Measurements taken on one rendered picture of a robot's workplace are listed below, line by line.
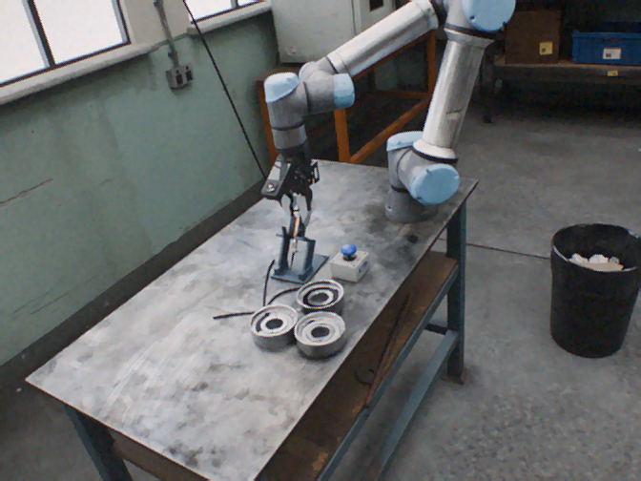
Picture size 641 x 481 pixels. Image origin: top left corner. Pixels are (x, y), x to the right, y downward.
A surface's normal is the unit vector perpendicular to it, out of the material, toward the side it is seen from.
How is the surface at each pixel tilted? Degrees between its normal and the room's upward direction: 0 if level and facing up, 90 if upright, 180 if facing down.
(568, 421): 0
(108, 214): 90
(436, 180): 97
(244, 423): 0
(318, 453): 0
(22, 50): 90
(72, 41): 90
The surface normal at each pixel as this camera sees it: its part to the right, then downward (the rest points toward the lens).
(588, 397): -0.12, -0.85
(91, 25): 0.85, 0.18
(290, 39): -0.51, 0.49
